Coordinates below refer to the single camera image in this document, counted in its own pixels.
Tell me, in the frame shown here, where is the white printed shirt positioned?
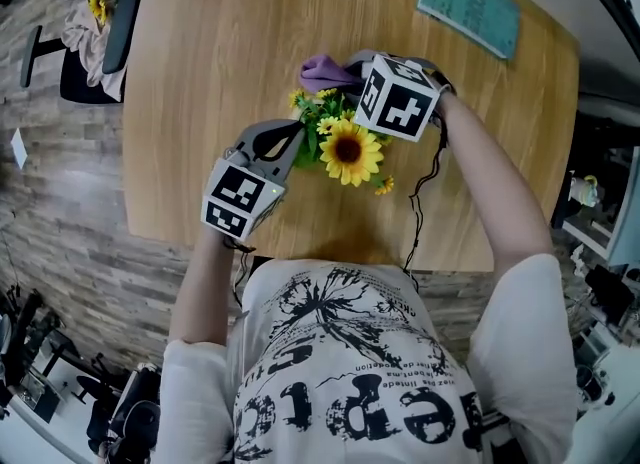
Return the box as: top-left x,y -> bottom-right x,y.
152,251 -> 581,464

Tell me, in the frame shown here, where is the person's right forearm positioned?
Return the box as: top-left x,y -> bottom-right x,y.
433,91 -> 554,273

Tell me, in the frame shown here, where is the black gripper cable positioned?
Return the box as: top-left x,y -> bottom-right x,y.
222,236 -> 259,311
401,116 -> 451,293

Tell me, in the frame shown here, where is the white paper sheet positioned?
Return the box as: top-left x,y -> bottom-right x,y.
9,127 -> 29,169

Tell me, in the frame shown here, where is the yellow artificial sunflower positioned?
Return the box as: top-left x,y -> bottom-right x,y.
87,0 -> 119,27

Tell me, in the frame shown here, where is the white yellow container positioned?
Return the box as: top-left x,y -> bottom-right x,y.
569,174 -> 601,208

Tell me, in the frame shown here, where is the teal book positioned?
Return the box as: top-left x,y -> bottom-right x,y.
416,0 -> 522,61

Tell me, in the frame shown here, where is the beige cloth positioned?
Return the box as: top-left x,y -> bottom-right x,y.
60,0 -> 126,102

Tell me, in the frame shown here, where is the black office chair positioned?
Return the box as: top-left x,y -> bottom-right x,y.
19,0 -> 151,106

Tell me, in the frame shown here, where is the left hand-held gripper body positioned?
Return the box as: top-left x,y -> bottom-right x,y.
200,144 -> 287,242

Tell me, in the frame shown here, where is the yellow sunflower bouquet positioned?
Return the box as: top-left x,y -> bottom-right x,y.
287,86 -> 396,197

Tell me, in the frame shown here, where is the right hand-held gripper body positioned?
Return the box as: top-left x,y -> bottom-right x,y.
352,53 -> 457,143

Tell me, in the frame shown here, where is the person's left forearm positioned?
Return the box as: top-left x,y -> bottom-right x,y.
169,224 -> 236,348

